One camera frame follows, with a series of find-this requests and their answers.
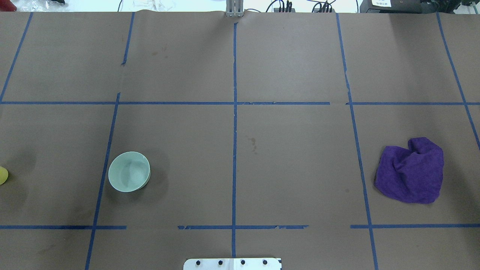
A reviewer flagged purple microfiber cloth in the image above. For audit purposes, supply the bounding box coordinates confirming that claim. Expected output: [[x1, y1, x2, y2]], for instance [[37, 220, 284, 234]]
[[374, 137, 444, 204]]

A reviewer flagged pale green ceramic bowl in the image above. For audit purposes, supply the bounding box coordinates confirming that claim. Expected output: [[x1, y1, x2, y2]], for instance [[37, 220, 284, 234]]
[[108, 151, 151, 192]]

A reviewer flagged white metal mounting plate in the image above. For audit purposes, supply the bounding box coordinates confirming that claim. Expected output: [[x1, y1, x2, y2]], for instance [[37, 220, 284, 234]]
[[183, 258, 282, 270]]

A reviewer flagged black power strip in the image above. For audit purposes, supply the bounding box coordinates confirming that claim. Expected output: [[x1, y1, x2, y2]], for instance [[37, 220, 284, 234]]
[[273, 7, 296, 13]]

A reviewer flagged black device with label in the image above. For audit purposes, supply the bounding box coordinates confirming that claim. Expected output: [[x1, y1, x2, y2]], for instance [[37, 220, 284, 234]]
[[359, 0, 449, 14]]

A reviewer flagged yellow round object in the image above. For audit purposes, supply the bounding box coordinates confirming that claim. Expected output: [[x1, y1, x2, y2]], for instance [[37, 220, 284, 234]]
[[0, 167, 9, 185]]

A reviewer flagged red object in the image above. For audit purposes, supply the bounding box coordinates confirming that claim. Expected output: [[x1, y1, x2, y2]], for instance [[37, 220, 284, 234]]
[[0, 0, 17, 12]]

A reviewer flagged grey aluminium post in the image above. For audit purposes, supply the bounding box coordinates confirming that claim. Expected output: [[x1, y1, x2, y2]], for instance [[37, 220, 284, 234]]
[[226, 0, 245, 18]]

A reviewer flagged black cable bundle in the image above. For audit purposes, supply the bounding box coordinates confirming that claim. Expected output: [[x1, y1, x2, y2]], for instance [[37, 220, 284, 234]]
[[312, 0, 336, 13]]

